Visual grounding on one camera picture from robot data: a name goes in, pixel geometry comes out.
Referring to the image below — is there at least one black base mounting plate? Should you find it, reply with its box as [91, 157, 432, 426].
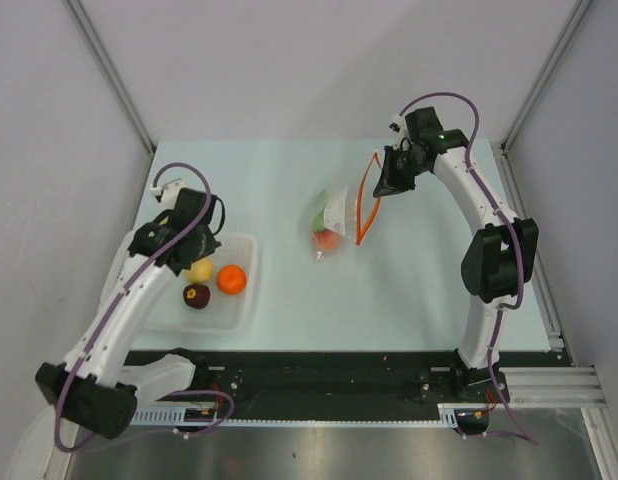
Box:
[123, 351, 573, 419]

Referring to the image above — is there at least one fake yellow lemon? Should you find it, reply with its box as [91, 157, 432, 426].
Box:
[184, 258, 214, 284]

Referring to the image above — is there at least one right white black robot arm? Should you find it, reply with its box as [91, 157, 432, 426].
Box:
[373, 107, 539, 401]

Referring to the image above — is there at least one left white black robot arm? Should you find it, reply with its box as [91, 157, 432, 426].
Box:
[35, 188, 222, 439]

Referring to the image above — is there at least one fake dark purple fruit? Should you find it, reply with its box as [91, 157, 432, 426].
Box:
[182, 283, 211, 310]

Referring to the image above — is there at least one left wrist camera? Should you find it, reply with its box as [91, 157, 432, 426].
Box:
[149, 178, 185, 208]

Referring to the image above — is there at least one white slotted cable duct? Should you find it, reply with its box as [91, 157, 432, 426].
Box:
[131, 406, 187, 425]

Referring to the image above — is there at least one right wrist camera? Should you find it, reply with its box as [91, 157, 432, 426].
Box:
[389, 114, 405, 133]

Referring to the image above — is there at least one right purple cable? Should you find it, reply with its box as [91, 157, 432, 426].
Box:
[396, 90, 540, 446]

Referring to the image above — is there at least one purple cable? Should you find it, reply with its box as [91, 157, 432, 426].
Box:
[396, 90, 540, 446]
[55, 161, 236, 454]

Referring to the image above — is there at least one clear zip top bag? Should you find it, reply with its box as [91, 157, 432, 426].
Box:
[309, 149, 382, 261]

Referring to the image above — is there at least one fake peach fruit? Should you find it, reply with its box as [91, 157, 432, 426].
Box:
[312, 229, 342, 252]

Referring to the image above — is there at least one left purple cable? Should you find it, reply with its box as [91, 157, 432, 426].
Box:
[55, 161, 236, 454]

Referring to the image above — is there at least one aluminium frame rail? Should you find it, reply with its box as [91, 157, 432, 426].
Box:
[502, 367, 607, 409]

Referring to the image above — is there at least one fake green cucumber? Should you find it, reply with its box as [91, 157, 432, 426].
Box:
[311, 189, 329, 232]

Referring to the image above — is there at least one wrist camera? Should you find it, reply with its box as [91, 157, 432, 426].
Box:
[149, 178, 185, 208]
[389, 114, 405, 133]

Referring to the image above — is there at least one fake orange fruit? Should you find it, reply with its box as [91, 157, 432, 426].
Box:
[216, 264, 247, 295]

